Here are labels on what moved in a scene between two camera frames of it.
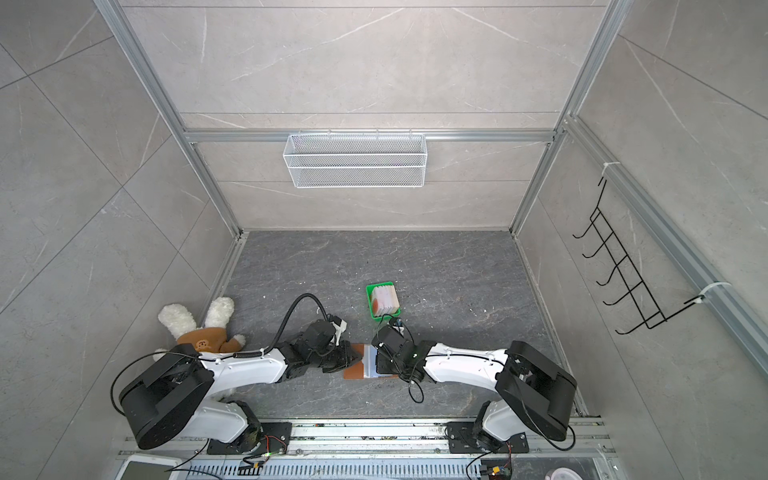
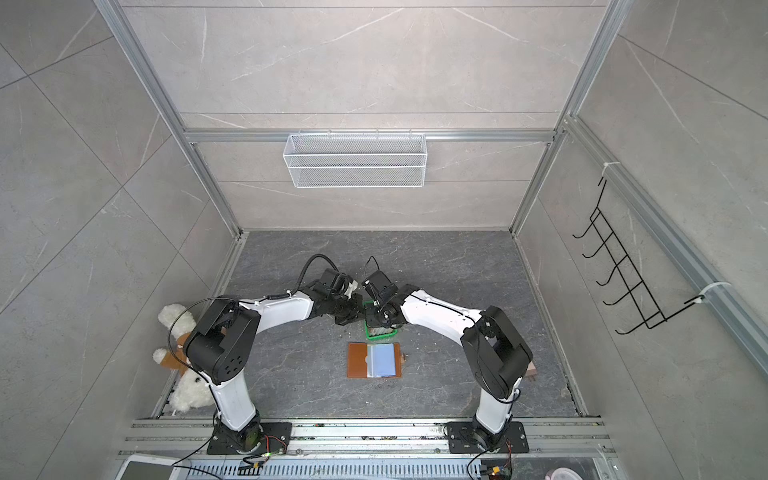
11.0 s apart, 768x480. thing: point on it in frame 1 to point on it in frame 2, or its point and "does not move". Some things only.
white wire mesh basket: [356, 160] does not move
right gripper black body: [386, 367] to [375, 315]
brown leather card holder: [367, 367] does not move
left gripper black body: [338, 357] to [346, 309]
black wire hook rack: [650, 311] does not move
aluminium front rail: [592, 439] does not move
